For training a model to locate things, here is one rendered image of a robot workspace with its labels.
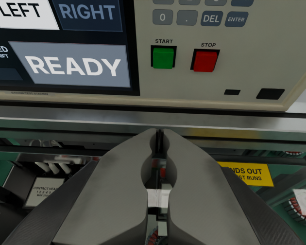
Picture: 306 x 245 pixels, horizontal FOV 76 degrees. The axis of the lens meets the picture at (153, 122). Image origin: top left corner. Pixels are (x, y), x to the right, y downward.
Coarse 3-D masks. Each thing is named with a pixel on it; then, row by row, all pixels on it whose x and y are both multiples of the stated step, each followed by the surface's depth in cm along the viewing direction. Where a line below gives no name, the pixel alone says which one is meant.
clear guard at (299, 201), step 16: (160, 160) 25; (224, 160) 25; (240, 160) 25; (256, 160) 25; (272, 160) 25; (288, 160) 25; (304, 160) 25; (160, 176) 23; (272, 176) 23; (288, 176) 23; (304, 176) 23; (160, 192) 22; (256, 192) 22; (272, 192) 22; (288, 192) 22; (304, 192) 22; (160, 208) 21; (272, 208) 21; (288, 208) 21; (304, 208) 21; (160, 224) 20; (288, 224) 20; (304, 224) 20; (160, 240) 19; (304, 240) 20
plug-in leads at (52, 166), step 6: (30, 144) 35; (42, 144) 36; (54, 144) 41; (60, 144) 43; (36, 162) 38; (42, 162) 39; (42, 168) 40; (48, 168) 41; (54, 168) 39; (66, 168) 39; (54, 174) 40; (66, 174) 41
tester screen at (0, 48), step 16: (0, 32) 17; (16, 32) 17; (32, 32) 17; (48, 32) 17; (64, 32) 16; (80, 32) 16; (96, 32) 16; (112, 32) 16; (0, 48) 18; (0, 64) 20; (16, 64) 19; (128, 64) 19; (0, 80) 21; (16, 80) 21; (32, 80) 21
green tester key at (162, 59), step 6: (156, 48) 17; (162, 48) 17; (168, 48) 17; (156, 54) 17; (162, 54) 17; (168, 54) 17; (156, 60) 18; (162, 60) 18; (168, 60) 18; (156, 66) 18; (162, 66) 18; (168, 66) 18
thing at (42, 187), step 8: (72, 168) 42; (40, 176) 38; (48, 176) 38; (56, 176) 38; (64, 176) 38; (32, 184) 37; (40, 184) 37; (48, 184) 37; (56, 184) 37; (32, 192) 36; (40, 192) 36; (48, 192) 36; (32, 200) 35; (40, 200) 36; (24, 208) 35; (32, 208) 35
